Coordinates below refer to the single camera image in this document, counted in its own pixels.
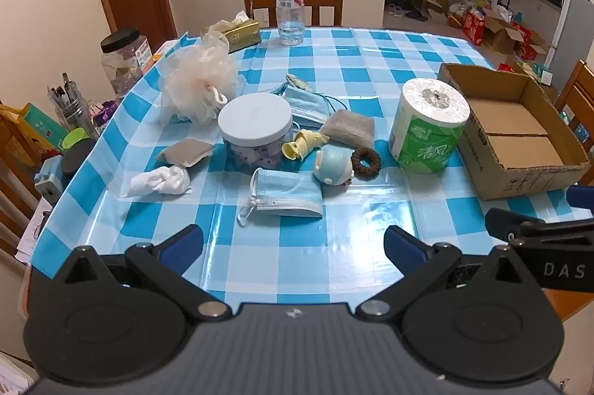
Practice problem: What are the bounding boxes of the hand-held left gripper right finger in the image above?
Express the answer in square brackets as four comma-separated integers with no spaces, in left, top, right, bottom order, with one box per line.
[355,225,530,324]

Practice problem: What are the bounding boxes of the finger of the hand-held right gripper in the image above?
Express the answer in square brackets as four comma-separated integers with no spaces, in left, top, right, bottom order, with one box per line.
[485,208,594,246]
[567,185,594,209]

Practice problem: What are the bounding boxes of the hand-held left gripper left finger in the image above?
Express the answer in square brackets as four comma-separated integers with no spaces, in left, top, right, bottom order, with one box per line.
[60,224,233,324]

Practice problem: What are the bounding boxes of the grey fabric sachet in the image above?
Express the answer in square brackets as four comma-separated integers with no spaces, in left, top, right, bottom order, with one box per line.
[156,138,215,168]
[319,108,376,150]

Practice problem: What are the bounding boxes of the white sock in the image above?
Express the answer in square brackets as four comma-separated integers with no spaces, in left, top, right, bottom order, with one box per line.
[129,165,192,197]

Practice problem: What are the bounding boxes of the brown hair scrunchie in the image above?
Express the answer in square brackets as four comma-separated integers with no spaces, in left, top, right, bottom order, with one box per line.
[350,147,382,177]

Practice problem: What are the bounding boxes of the light blue round toy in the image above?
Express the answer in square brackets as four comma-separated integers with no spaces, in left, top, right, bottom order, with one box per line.
[314,144,356,187]

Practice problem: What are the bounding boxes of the blue checked tablecloth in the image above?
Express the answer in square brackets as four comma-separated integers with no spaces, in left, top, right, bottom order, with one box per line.
[30,26,594,319]

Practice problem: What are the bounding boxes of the blue face mask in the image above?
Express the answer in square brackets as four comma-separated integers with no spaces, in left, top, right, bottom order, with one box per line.
[283,85,344,129]
[238,167,324,229]

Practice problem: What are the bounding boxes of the toilet paper roll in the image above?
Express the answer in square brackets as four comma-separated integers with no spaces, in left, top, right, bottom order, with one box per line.
[389,78,470,175]

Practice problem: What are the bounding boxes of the clear jar with white lid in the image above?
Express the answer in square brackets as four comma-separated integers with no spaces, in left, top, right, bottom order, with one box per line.
[218,93,294,169]

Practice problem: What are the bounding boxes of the yellow rubber glove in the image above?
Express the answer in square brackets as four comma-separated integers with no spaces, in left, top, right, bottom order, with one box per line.
[282,129,330,161]

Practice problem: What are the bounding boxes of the blue pencil sharpener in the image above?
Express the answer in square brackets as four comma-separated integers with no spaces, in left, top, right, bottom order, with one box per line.
[34,156,64,206]

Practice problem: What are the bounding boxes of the green plastic cup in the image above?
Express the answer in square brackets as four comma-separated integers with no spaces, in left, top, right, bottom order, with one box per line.
[62,128,92,151]

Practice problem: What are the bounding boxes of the purple binder clips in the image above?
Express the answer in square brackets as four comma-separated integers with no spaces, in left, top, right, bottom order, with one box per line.
[88,99,118,127]

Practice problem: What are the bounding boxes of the peach mesh bath pouf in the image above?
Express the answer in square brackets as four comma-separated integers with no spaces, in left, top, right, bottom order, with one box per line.
[159,32,245,125]

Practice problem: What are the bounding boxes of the grey refrigerator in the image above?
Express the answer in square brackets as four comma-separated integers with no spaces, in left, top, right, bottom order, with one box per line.
[542,0,594,86]

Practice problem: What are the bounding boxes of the glass jar of pens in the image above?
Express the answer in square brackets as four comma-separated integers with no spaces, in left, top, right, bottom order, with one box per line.
[46,72,96,140]

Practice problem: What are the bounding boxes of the open cardboard floor box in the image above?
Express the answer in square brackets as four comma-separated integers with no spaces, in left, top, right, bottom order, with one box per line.
[483,15,531,53]

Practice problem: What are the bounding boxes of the teal printed box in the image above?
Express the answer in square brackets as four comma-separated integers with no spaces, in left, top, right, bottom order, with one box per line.
[19,102,65,147]

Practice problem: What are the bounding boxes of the clear jar with black lid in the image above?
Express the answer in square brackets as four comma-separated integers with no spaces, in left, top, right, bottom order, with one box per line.
[100,27,154,95]

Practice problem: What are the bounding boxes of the pouch with blue tassel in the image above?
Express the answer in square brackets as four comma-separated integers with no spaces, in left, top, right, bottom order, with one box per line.
[267,74,313,95]

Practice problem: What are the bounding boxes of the orange and white box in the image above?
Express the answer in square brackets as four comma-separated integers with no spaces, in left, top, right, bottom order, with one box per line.
[149,41,173,62]

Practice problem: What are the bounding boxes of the red gift bag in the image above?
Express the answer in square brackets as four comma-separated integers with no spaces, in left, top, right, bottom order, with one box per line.
[463,7,486,48]

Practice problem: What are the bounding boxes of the gold tissue pack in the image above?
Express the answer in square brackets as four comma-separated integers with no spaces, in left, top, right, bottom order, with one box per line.
[202,11,261,53]

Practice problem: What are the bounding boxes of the clear plastic water bottle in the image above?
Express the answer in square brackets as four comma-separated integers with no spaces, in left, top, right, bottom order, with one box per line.
[275,0,306,46]

